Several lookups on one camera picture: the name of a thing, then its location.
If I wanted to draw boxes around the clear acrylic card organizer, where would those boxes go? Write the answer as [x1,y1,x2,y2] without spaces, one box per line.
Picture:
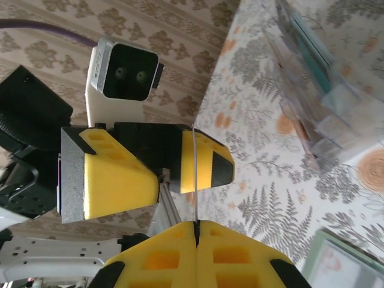
[266,0,384,172]

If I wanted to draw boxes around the aluminium side rail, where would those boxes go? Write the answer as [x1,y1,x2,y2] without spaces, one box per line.
[148,167,182,238]

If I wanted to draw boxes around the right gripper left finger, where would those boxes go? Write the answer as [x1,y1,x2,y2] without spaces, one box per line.
[95,220,197,288]

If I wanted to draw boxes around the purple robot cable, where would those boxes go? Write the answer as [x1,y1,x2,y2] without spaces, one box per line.
[0,18,100,49]

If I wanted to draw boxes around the teal credit card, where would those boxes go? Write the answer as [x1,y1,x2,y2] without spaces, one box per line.
[287,11,337,94]

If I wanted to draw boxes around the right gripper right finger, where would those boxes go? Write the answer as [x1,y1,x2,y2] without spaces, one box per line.
[196,220,313,288]

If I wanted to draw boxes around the green translucent card holder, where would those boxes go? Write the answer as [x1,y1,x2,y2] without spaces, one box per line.
[299,227,384,288]

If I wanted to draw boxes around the floral patterned table cover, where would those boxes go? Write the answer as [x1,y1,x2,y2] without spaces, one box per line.
[146,0,384,288]

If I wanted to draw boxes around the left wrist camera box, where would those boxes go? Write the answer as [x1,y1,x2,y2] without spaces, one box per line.
[85,37,165,128]

